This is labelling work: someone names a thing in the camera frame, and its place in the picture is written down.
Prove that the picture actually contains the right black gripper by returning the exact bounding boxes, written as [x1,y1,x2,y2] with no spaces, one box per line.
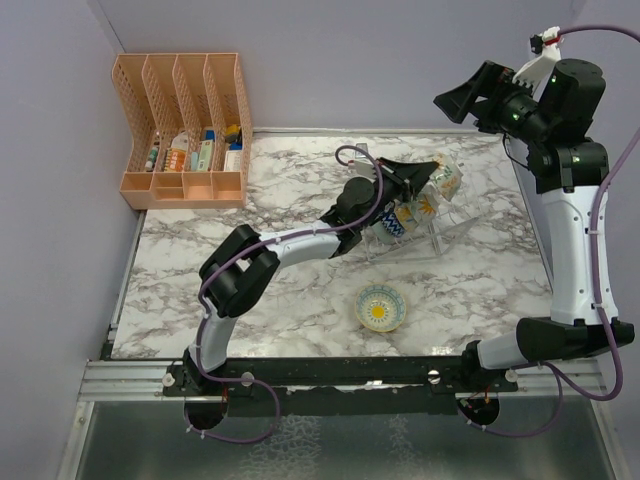
[435,59,553,146]

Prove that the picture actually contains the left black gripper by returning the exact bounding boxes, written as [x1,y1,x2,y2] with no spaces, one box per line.
[356,158,437,231]

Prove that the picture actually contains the red patterned bowl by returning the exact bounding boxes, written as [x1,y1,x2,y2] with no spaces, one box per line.
[381,207,416,238]

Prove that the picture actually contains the yellow leaf patterned bowl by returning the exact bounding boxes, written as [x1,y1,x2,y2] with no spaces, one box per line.
[424,153,463,202]

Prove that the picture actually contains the blue orange floral bowl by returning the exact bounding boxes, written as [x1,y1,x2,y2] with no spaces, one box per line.
[394,201,432,231]

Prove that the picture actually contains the teal ceramic bowl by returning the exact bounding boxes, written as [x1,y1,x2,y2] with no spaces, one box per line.
[371,220,405,245]

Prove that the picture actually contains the yellow blue rimmed bowl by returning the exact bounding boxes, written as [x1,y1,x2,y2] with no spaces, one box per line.
[354,284,407,333]

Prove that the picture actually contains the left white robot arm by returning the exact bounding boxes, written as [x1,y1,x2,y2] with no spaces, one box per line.
[184,158,439,395]

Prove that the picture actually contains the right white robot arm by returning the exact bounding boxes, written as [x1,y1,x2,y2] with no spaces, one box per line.
[434,59,635,391]

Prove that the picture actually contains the white flat packet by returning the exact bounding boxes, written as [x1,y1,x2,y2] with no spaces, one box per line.
[224,150,243,172]

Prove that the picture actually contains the yellow black toy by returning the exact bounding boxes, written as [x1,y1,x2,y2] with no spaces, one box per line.
[224,124,242,145]

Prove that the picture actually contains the teal white box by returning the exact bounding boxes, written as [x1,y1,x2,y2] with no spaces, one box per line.
[191,139,215,172]

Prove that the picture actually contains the peach plastic desk organizer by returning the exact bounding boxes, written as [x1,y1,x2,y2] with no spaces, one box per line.
[112,53,253,211]

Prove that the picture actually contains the orange white box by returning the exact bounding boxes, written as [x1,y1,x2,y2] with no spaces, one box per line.
[164,130,189,173]

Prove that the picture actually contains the small bottles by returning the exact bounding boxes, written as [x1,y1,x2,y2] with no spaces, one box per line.
[144,141,160,172]

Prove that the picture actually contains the white wire dish rack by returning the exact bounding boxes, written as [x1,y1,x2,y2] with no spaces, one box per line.
[363,160,484,263]

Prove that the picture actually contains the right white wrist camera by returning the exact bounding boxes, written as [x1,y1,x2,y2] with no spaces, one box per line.
[512,26,561,92]

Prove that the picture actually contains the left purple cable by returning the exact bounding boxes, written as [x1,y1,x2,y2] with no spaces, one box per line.
[184,145,386,444]

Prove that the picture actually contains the purple cable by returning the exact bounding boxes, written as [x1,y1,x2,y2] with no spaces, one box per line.
[184,145,386,444]
[467,24,640,437]

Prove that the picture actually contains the black mounting base rail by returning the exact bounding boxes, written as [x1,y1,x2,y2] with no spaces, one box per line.
[163,356,517,417]

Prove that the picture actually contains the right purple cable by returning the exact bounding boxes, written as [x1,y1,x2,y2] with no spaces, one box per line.
[467,24,640,437]

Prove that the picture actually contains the aluminium frame rail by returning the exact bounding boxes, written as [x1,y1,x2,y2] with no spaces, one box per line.
[78,360,605,402]

